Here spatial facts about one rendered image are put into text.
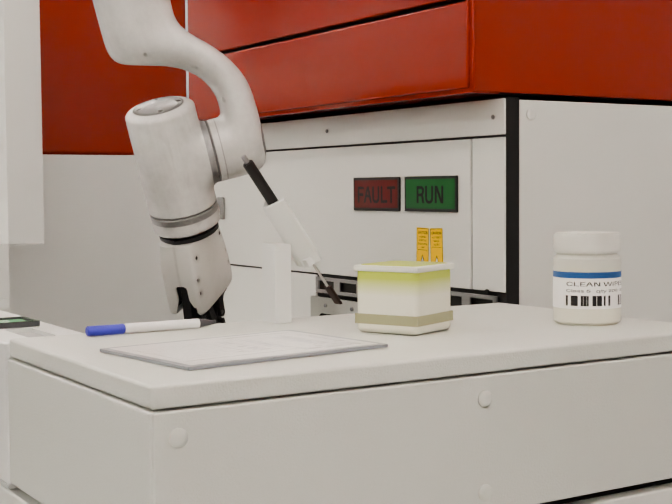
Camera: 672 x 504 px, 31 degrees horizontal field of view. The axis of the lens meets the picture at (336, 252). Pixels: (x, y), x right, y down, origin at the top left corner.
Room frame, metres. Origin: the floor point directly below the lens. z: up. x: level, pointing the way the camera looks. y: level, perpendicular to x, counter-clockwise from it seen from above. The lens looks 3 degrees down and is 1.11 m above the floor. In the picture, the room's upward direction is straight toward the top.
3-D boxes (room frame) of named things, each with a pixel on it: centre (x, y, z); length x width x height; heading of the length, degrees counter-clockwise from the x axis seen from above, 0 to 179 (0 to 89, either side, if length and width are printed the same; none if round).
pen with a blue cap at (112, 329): (1.20, 0.19, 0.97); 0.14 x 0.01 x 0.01; 122
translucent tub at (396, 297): (1.19, -0.07, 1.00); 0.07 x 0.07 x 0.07; 56
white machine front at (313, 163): (1.84, 0.00, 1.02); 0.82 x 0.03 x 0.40; 32
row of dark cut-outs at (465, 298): (1.68, -0.09, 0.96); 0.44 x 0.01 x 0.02; 32
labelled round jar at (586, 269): (1.25, -0.26, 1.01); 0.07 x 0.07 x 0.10
